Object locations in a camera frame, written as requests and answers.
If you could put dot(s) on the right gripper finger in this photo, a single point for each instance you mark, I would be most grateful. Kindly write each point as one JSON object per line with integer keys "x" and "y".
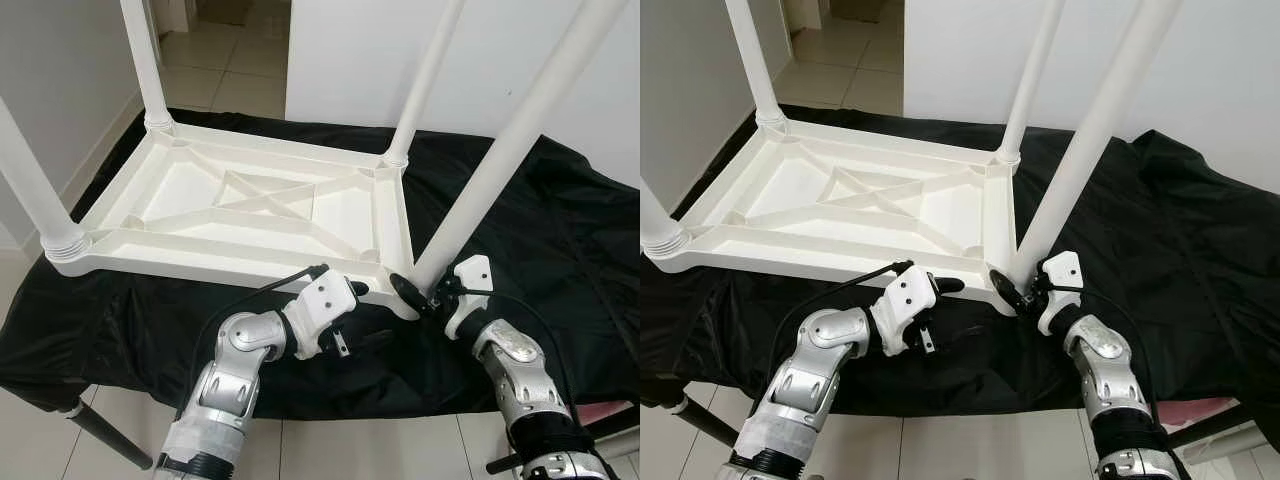
{"x": 1006, "y": 290}
{"x": 411, "y": 293}

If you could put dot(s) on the white plastic table top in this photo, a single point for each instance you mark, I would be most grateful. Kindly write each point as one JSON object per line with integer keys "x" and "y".
{"x": 200, "y": 185}
{"x": 800, "y": 185}

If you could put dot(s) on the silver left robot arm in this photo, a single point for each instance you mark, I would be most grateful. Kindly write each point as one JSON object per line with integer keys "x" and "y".
{"x": 810, "y": 370}
{"x": 235, "y": 375}

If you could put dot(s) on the black cloth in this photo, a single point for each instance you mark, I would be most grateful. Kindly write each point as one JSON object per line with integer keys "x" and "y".
{"x": 1200, "y": 280}
{"x": 560, "y": 300}

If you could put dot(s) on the pink cushion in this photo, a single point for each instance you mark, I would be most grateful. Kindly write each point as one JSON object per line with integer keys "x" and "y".
{"x": 605, "y": 410}
{"x": 1195, "y": 408}

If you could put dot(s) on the black pole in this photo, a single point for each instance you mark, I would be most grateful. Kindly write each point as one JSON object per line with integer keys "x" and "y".
{"x": 1225, "y": 428}
{"x": 600, "y": 435}

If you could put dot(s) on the black stand leg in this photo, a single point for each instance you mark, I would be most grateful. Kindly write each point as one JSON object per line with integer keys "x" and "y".
{"x": 708, "y": 423}
{"x": 110, "y": 437}

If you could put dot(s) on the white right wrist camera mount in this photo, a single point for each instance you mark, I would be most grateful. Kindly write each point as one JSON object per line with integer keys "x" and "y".
{"x": 1062, "y": 270}
{"x": 472, "y": 275}

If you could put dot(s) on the white door frame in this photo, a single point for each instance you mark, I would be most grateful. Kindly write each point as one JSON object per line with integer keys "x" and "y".
{"x": 800, "y": 12}
{"x": 178, "y": 12}

